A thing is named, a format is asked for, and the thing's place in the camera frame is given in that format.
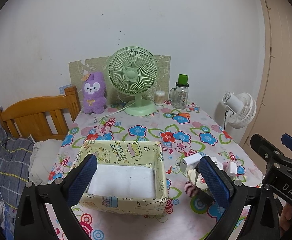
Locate cream round bear item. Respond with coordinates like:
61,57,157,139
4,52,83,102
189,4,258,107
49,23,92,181
187,169,208,190

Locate white small charger plug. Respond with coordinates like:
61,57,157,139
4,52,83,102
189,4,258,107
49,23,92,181
226,161,237,179

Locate person hand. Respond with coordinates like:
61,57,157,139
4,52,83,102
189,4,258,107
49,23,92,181
279,203,292,237

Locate white earbud case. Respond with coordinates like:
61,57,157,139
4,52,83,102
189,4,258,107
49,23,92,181
211,157,223,170

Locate beige door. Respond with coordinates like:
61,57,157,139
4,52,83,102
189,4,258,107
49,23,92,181
242,0,292,160

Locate white standing fan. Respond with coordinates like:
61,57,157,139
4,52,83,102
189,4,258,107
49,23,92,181
222,91,257,145

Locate white 45W charger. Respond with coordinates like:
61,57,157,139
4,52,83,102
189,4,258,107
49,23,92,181
180,153,202,173

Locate white blanket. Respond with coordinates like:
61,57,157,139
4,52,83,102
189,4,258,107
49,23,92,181
29,139,62,185

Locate plaid grey pillow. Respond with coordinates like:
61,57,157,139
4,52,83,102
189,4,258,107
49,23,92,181
0,128,34,210

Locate floral tablecloth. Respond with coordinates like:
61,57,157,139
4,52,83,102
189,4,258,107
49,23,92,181
49,101,263,239

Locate yellow cartoon storage box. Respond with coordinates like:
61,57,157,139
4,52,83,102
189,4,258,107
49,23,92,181
72,140,168,216

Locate glass jar mug green lid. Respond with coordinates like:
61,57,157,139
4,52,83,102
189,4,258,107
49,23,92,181
169,74,189,109

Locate cotton swab container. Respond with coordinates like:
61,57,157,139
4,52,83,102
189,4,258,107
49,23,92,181
154,90,166,106

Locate purple plush bunny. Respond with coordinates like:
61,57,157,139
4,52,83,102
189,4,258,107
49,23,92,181
81,72,106,114

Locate green desk fan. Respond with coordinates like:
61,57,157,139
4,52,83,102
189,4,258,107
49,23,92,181
106,46,158,116

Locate orange handled scissors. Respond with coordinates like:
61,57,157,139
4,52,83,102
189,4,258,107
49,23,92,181
172,113,190,119

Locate beige cartoon wall board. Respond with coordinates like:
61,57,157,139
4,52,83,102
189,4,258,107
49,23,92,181
69,55,171,105

